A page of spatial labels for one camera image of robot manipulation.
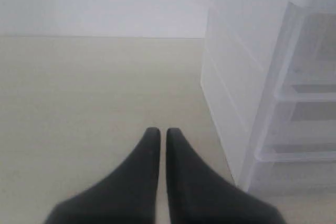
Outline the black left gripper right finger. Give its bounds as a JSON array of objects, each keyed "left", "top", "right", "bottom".
[{"left": 166, "top": 128, "right": 285, "bottom": 223}]

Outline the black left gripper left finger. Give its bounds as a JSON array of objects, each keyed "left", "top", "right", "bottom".
[{"left": 45, "top": 127, "right": 161, "bottom": 223}]

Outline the bottom wide translucent drawer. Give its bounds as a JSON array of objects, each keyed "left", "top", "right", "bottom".
[{"left": 247, "top": 161, "right": 335, "bottom": 195}]

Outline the wide translucent drawer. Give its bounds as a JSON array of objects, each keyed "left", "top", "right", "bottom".
[
  {"left": 255, "top": 100, "right": 335, "bottom": 162},
  {"left": 247, "top": 161, "right": 335, "bottom": 195}
]

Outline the middle wide translucent drawer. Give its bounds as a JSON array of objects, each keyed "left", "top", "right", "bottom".
[{"left": 255, "top": 100, "right": 335, "bottom": 162}]

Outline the translucent white drawer cabinet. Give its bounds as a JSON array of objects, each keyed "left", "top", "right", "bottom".
[{"left": 201, "top": 0, "right": 335, "bottom": 192}]

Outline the upper left translucent drawer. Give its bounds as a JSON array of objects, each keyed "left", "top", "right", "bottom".
[{"left": 275, "top": 7, "right": 335, "bottom": 101}]

